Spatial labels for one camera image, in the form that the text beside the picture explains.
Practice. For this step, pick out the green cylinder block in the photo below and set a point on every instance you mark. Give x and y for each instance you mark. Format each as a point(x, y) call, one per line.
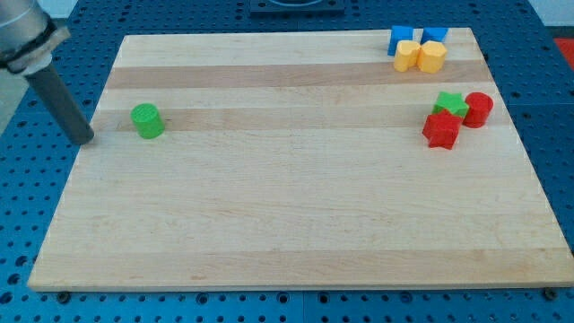
point(147, 120)

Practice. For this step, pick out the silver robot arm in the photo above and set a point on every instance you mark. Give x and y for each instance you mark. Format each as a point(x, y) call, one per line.
point(28, 36)

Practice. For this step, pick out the yellow heart block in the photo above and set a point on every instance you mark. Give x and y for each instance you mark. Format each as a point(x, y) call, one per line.
point(407, 52)

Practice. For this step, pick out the light wooden board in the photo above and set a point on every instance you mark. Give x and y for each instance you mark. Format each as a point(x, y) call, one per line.
point(296, 161)

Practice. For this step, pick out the red star block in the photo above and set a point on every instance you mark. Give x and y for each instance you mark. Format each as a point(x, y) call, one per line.
point(442, 129)

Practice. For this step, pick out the blue cube block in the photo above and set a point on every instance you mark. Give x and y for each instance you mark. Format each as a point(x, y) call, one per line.
point(398, 33)

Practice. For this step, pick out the green star block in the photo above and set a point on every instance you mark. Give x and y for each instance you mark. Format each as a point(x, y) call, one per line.
point(452, 102)

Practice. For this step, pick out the yellow hexagon block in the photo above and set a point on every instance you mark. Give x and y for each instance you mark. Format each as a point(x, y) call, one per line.
point(431, 57)

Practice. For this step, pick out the blue triangle block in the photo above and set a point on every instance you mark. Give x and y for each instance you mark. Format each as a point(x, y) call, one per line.
point(437, 34)

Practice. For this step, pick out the red cylinder block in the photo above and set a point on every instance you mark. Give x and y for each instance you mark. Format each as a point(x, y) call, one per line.
point(480, 106)

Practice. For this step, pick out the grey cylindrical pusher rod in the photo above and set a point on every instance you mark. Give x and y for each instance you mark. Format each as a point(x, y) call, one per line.
point(60, 103)

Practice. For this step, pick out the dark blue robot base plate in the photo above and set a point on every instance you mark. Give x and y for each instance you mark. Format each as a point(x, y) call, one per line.
point(267, 7)

